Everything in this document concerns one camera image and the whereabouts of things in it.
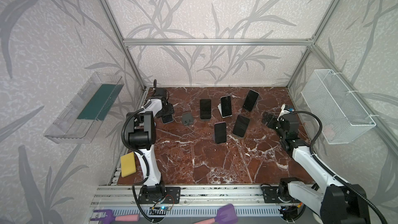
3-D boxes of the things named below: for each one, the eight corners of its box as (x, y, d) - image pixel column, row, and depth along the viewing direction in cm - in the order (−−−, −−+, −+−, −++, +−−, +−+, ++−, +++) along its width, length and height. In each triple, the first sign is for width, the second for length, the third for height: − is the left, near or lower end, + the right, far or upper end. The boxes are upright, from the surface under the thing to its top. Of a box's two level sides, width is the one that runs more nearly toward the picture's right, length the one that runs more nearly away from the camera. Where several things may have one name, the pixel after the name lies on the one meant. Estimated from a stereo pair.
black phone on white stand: (221, 118, 105) (223, 105, 94) (219, 109, 109) (220, 96, 98) (231, 116, 106) (234, 103, 95) (228, 108, 110) (230, 95, 99)
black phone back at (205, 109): (200, 121, 103) (199, 108, 92) (200, 112, 108) (199, 99, 97) (211, 121, 103) (211, 108, 92) (210, 112, 108) (211, 99, 97)
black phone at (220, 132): (214, 145, 92) (215, 132, 80) (214, 134, 97) (214, 121, 85) (225, 145, 92) (227, 132, 80) (224, 134, 97) (226, 121, 85)
